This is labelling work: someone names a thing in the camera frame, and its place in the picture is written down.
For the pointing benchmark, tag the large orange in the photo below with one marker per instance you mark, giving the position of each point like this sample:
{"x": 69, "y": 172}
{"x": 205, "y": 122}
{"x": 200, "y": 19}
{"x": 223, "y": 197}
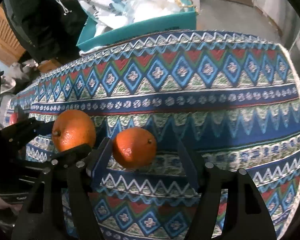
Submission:
{"x": 73, "y": 128}

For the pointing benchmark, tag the teal cardboard box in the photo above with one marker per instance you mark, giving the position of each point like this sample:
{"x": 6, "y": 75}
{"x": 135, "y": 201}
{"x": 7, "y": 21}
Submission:
{"x": 182, "y": 20}

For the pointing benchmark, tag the orange tangerine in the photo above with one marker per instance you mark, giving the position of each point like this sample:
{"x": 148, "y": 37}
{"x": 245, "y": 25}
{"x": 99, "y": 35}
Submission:
{"x": 134, "y": 148}

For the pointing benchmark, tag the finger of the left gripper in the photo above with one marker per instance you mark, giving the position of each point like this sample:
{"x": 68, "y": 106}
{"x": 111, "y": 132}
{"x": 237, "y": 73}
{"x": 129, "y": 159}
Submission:
{"x": 20, "y": 117}
{"x": 72, "y": 155}

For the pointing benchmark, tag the pile of grey clothes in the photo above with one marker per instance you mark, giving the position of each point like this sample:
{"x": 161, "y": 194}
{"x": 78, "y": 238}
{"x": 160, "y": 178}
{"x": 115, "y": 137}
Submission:
{"x": 17, "y": 78}

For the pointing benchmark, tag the wooden louvered cabinet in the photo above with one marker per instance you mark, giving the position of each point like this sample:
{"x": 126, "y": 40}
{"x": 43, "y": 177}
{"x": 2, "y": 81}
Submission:
{"x": 10, "y": 48}

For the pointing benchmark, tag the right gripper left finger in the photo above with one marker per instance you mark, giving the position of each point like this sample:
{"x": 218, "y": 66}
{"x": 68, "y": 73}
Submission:
{"x": 71, "y": 216}

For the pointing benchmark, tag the clear plastic bag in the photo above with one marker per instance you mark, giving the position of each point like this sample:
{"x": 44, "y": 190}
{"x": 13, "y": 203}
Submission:
{"x": 142, "y": 10}

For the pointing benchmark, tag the red apple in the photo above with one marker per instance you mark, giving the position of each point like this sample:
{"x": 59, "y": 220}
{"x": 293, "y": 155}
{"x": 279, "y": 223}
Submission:
{"x": 13, "y": 118}

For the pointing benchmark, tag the person's left hand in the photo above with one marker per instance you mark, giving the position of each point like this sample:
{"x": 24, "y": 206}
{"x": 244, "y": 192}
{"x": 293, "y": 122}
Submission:
{"x": 5, "y": 205}

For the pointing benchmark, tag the patterned blue tablecloth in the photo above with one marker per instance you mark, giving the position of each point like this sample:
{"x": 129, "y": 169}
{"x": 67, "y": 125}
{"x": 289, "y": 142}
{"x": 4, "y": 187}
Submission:
{"x": 233, "y": 98}

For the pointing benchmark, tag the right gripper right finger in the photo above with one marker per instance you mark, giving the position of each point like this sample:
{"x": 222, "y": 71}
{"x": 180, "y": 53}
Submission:
{"x": 246, "y": 216}

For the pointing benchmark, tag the hanging dark clothes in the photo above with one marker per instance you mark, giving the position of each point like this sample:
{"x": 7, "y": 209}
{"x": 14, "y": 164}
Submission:
{"x": 46, "y": 29}

